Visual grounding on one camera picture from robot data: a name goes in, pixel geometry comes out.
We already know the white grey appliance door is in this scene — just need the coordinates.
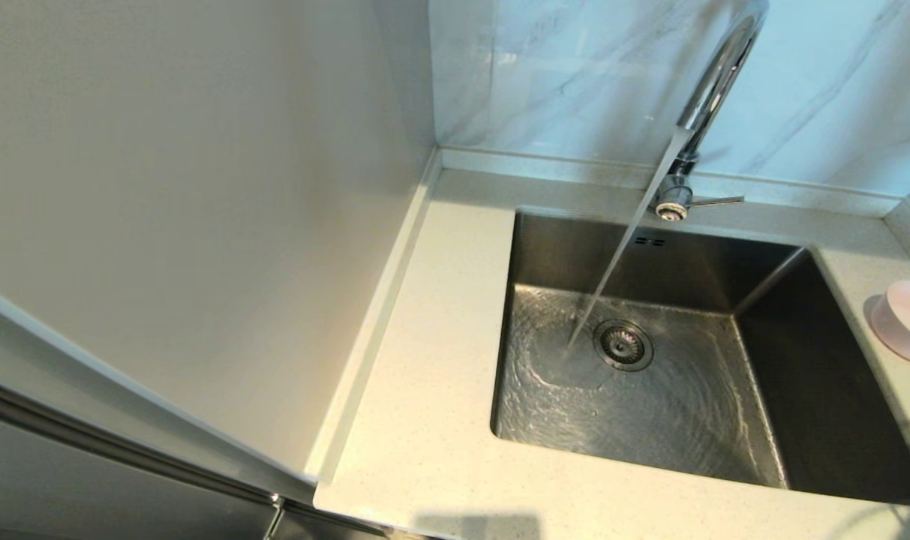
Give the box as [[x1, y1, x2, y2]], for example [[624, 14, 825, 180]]
[[0, 264, 395, 540]]

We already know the stainless steel sink basin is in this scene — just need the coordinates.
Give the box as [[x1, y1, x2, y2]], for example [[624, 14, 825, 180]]
[[490, 208, 910, 505]]

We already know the round metal drain strainer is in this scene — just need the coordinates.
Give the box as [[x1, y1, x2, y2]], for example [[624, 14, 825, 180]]
[[593, 319, 655, 373]]

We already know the steel bar door handle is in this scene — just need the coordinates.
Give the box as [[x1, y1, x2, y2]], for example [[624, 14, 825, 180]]
[[0, 364, 392, 539]]

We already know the chrome gooseneck faucet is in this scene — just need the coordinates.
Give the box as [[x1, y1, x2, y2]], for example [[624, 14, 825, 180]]
[[652, 0, 770, 223]]

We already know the pink bowl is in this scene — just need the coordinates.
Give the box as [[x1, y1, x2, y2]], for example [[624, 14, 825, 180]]
[[869, 280, 910, 367]]

